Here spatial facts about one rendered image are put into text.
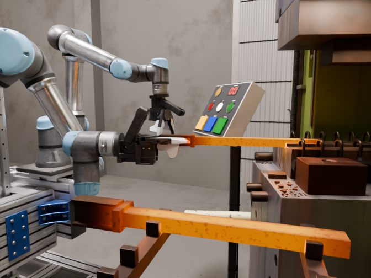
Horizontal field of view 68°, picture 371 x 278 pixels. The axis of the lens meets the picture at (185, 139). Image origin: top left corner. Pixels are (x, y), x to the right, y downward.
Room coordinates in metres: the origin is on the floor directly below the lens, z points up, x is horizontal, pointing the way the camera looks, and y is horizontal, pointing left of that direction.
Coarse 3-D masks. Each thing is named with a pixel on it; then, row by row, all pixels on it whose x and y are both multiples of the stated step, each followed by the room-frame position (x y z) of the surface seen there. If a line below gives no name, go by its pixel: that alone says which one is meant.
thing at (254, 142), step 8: (160, 136) 0.78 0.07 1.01; (168, 136) 0.78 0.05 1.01; (176, 136) 0.78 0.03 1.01; (184, 136) 0.78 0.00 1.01; (192, 136) 0.76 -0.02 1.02; (200, 136) 0.79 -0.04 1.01; (208, 136) 0.80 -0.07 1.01; (184, 144) 0.78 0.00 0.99; (192, 144) 0.76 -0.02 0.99; (200, 144) 0.77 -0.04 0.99; (208, 144) 0.77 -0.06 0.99; (216, 144) 0.77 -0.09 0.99; (224, 144) 0.77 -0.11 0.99; (232, 144) 0.76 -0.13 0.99; (240, 144) 0.76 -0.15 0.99; (248, 144) 0.76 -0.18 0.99; (256, 144) 0.76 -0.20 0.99; (264, 144) 0.76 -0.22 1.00; (272, 144) 0.76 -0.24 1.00; (280, 144) 0.75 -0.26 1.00
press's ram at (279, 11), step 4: (276, 0) 0.93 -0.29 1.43; (280, 0) 0.87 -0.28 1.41; (284, 0) 0.83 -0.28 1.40; (288, 0) 0.79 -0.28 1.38; (292, 0) 0.75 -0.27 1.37; (276, 4) 0.93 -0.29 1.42; (280, 4) 0.87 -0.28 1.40; (284, 4) 0.82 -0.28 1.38; (288, 4) 0.78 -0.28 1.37; (276, 8) 0.92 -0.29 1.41; (280, 8) 0.87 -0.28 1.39; (284, 8) 0.82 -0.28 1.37; (276, 12) 0.92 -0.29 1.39; (280, 12) 0.88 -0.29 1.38; (276, 16) 0.92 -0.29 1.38; (280, 16) 0.88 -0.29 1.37; (276, 20) 0.92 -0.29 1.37
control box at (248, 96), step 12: (228, 84) 1.39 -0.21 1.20; (240, 84) 1.27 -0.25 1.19; (252, 84) 1.19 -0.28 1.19; (216, 96) 1.42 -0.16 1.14; (228, 96) 1.31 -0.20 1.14; (240, 96) 1.21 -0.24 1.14; (252, 96) 1.19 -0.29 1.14; (216, 108) 1.35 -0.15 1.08; (240, 108) 1.17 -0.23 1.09; (252, 108) 1.19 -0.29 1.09; (228, 120) 1.19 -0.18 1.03; (240, 120) 1.17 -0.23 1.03; (204, 132) 1.32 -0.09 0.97; (228, 132) 1.15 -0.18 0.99; (240, 132) 1.17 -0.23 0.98
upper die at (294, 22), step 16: (304, 0) 0.69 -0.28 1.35; (320, 0) 0.69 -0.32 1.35; (336, 0) 0.68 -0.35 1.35; (352, 0) 0.68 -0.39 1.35; (368, 0) 0.68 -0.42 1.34; (288, 16) 0.78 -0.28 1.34; (304, 16) 0.69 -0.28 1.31; (320, 16) 0.69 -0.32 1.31; (336, 16) 0.68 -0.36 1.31; (352, 16) 0.68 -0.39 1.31; (368, 16) 0.68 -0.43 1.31; (288, 32) 0.77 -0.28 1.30; (304, 32) 0.69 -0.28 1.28; (320, 32) 0.69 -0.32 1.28; (336, 32) 0.68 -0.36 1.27; (352, 32) 0.68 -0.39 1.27; (368, 32) 0.68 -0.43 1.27; (288, 48) 0.85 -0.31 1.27; (304, 48) 0.85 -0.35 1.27; (320, 48) 0.85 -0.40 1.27
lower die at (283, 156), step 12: (288, 144) 0.74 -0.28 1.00; (312, 144) 0.73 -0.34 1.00; (348, 144) 0.73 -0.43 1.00; (276, 156) 0.84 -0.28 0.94; (288, 156) 0.72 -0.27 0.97; (300, 156) 0.69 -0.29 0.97; (312, 156) 0.69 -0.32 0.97; (324, 156) 0.68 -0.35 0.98; (336, 156) 0.68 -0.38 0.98; (348, 156) 0.68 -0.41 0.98; (288, 168) 0.71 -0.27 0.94
